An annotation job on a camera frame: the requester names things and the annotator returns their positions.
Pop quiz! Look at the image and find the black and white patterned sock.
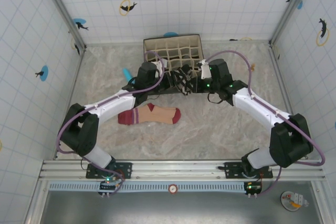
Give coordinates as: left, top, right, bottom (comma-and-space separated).
172, 63, 197, 96

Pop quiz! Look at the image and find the fabric divider organizer box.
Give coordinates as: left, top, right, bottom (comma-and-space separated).
143, 34, 207, 95

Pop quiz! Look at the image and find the beige and maroon sock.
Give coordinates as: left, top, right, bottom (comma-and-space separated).
118, 103, 182, 125

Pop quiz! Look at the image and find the blue circle shark decal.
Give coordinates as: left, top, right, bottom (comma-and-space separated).
72, 18, 89, 31

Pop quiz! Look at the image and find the blue oval fish decal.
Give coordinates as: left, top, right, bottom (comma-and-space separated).
35, 65, 49, 81

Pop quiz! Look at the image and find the grey disc with small parts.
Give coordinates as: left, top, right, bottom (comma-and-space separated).
280, 190, 310, 211

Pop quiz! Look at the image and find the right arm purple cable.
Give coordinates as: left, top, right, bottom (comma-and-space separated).
206, 50, 326, 197

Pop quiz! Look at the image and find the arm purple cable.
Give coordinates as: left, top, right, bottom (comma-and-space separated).
57, 50, 166, 197
206, 50, 326, 197

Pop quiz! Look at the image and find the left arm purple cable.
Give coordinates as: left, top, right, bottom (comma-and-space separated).
57, 50, 166, 197

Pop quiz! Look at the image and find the aluminium side rail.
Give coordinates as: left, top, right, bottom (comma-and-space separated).
269, 44, 323, 161
52, 47, 87, 161

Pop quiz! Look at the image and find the small dolphin ring decal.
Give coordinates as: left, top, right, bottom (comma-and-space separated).
119, 0, 138, 16

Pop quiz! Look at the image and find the yellow ring black fish decal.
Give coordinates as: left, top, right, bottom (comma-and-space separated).
70, 37, 81, 56

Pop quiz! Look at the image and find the long aluminium base rail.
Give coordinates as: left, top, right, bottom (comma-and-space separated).
38, 158, 326, 182

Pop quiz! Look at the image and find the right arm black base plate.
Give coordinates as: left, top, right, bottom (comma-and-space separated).
223, 161, 274, 179

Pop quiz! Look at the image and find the aluminium frame post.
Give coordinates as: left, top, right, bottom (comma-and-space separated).
36, 0, 88, 53
268, 0, 316, 48

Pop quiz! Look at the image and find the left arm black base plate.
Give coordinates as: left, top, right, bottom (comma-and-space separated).
86, 161, 133, 180

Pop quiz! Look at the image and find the slotted grey cable duct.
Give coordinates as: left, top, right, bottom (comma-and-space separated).
48, 181, 249, 192

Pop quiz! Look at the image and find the slim dolphin yellow ring decal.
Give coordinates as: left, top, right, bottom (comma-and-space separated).
316, 18, 330, 47

